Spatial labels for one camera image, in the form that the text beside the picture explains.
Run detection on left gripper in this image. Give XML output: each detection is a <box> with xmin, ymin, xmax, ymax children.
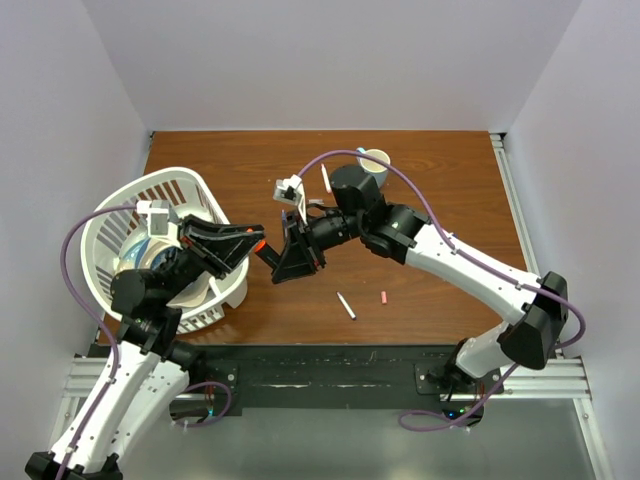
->
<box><xmin>160</xmin><ymin>216</ymin><xmax>271</xmax><ymax>306</ymax></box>

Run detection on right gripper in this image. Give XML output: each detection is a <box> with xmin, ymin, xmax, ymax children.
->
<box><xmin>271</xmin><ymin>205</ymin><xmax>366</xmax><ymax>280</ymax></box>

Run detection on white purple-tip pen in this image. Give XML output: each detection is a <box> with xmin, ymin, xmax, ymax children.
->
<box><xmin>336</xmin><ymin>292</ymin><xmax>357</xmax><ymax>321</ymax></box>

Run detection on white pink-tip pen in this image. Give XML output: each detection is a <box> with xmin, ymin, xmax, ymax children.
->
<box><xmin>320</xmin><ymin>163</ymin><xmax>332</xmax><ymax>194</ymax></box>

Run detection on black orange highlighter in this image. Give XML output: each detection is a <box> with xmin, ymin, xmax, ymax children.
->
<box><xmin>246</xmin><ymin>227</ymin><xmax>281</xmax><ymax>270</ymax></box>

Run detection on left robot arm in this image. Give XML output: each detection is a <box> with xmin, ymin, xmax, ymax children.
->
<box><xmin>25</xmin><ymin>215</ymin><xmax>265</xmax><ymax>479</ymax></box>

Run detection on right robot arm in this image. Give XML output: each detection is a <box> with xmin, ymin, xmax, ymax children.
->
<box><xmin>271</xmin><ymin>165</ymin><xmax>568</xmax><ymax>393</ymax></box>

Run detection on stacked plates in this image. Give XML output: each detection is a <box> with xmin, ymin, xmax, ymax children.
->
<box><xmin>115</xmin><ymin>238</ymin><xmax>209</xmax><ymax>309</ymax></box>

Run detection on white laundry basket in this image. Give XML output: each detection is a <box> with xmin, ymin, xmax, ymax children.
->
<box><xmin>81</xmin><ymin>167</ymin><xmax>249</xmax><ymax>334</ymax></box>

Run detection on light blue mug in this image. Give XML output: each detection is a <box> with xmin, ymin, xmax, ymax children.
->
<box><xmin>356</xmin><ymin>147</ymin><xmax>391</xmax><ymax>188</ymax></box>

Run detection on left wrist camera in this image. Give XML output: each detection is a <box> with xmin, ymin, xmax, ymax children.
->
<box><xmin>136</xmin><ymin>200</ymin><xmax>179</xmax><ymax>247</ymax></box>

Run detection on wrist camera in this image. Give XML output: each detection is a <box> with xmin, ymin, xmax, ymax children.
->
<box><xmin>273</xmin><ymin>175</ymin><xmax>308</xmax><ymax>226</ymax></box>
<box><xmin>136</xmin><ymin>200</ymin><xmax>179</xmax><ymax>247</ymax></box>

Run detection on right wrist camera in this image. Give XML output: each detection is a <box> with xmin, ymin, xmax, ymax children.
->
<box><xmin>273</xmin><ymin>175</ymin><xmax>308</xmax><ymax>226</ymax></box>

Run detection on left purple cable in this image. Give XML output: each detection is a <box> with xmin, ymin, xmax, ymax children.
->
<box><xmin>54</xmin><ymin>202</ymin><xmax>151</xmax><ymax>480</ymax></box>

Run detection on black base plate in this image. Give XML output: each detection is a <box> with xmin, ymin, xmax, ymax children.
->
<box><xmin>169</xmin><ymin>342</ymin><xmax>525</xmax><ymax>424</ymax></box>

